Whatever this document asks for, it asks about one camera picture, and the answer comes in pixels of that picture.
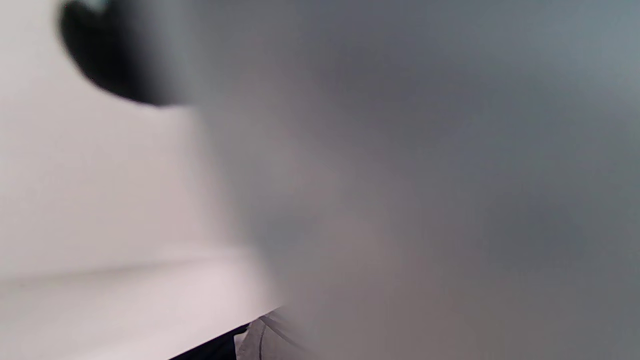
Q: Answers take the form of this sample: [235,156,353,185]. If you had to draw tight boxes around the person's left hand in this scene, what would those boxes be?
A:
[57,0,193,107]

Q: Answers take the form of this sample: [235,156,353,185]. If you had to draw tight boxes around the light blue gift wrapping paper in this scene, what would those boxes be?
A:
[190,0,640,360]

